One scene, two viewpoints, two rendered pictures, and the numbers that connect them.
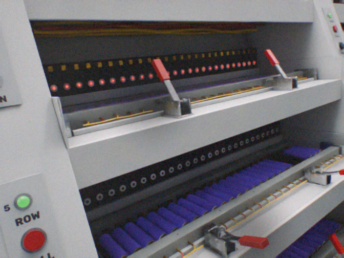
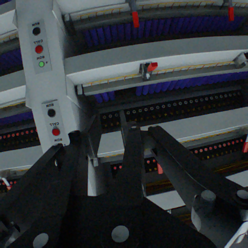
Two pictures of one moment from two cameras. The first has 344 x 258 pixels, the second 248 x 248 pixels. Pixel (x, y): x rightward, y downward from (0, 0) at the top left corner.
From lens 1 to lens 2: 0.57 m
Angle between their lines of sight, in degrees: 35
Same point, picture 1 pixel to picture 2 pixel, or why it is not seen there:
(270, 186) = (186, 75)
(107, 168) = not seen: outside the picture
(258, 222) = (215, 58)
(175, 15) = (238, 175)
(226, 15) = not seen: hidden behind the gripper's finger
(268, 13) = (163, 199)
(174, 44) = not seen: hidden behind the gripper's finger
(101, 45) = (212, 163)
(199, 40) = (152, 177)
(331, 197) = (147, 52)
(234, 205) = (216, 72)
